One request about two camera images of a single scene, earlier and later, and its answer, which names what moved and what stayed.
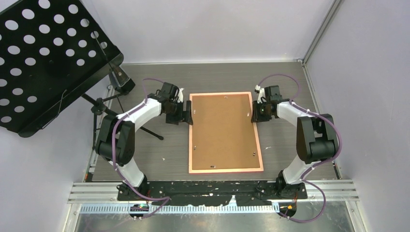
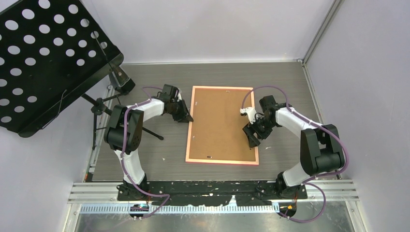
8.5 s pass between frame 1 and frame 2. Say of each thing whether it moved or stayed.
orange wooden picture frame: moved
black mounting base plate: stayed
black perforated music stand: stayed
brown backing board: moved
